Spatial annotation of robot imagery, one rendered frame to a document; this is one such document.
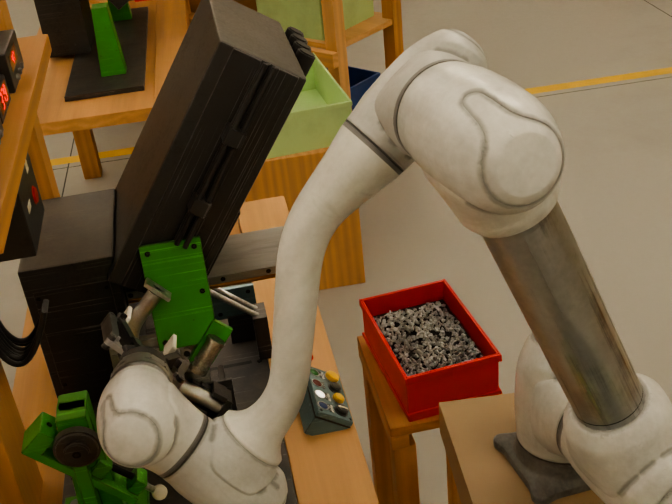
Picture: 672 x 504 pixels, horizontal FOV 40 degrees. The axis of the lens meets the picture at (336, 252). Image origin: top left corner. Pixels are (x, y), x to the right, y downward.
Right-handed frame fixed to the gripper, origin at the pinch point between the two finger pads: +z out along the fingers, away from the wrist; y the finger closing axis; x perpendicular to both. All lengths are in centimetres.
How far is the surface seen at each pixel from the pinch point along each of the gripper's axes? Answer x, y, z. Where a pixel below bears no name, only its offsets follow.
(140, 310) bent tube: 2.6, 0.7, 17.2
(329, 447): 3.0, -42.4, 9.2
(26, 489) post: 37.6, 0.0, 5.1
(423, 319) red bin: -23, -57, 47
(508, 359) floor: -15, -137, 152
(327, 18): -81, -27, 279
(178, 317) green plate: 0.8, -6.5, 20.6
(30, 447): 24.5, 5.4, -6.7
